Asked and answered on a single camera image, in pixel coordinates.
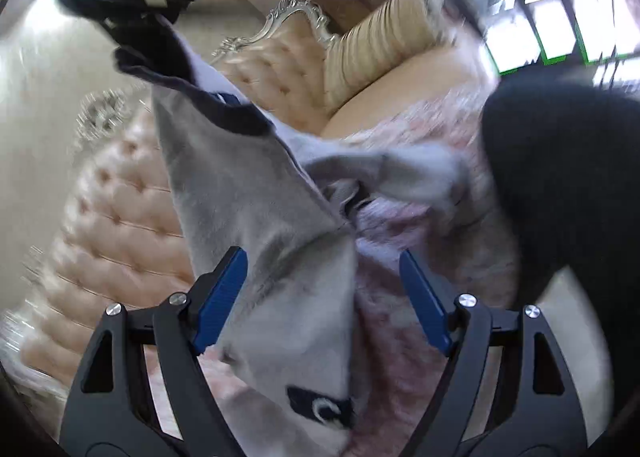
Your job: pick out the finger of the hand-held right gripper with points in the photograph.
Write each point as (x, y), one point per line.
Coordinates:
(140, 34)

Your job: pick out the pink floral blanket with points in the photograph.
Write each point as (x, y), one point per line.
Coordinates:
(385, 297)

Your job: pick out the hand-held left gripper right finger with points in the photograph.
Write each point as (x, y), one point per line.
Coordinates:
(425, 302)

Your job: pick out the beige tufted leather sofa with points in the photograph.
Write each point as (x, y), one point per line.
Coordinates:
(115, 217)

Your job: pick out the striped pillow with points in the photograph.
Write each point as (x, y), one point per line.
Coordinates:
(380, 47)

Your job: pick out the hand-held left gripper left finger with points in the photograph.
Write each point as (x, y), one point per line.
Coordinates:
(220, 302)

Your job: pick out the person's leg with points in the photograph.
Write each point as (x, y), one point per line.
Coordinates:
(565, 177)

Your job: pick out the grey knit sweater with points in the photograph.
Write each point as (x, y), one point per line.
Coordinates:
(260, 217)

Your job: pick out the black framed window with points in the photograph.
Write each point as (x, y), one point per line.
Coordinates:
(550, 12)

